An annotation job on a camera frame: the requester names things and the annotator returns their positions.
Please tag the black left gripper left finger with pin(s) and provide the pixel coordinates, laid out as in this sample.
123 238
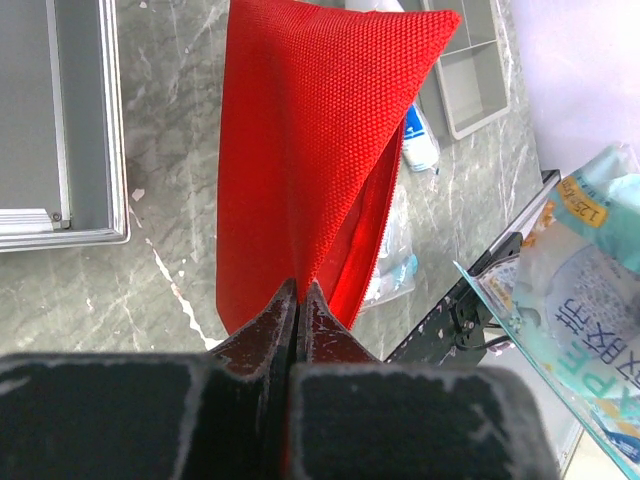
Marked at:
210 415

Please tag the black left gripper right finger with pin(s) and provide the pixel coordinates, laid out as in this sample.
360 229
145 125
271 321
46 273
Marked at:
372 420

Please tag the clear bag with mask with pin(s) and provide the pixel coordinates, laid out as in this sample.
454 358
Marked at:
396 266

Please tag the teal wipe sachet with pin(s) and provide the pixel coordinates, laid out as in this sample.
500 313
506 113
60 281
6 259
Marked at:
569 299

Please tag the red first aid pouch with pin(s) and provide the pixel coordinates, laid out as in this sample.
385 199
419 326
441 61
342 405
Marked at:
312 122

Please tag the grey metal case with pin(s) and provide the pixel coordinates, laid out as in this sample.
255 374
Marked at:
63 168

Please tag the grey divided tray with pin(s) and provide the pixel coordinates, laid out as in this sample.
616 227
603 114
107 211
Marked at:
470 73

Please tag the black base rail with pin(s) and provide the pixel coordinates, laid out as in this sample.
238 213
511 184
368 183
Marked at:
451 334

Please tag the aluminium frame rail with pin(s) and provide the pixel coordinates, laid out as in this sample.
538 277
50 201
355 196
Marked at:
509 241

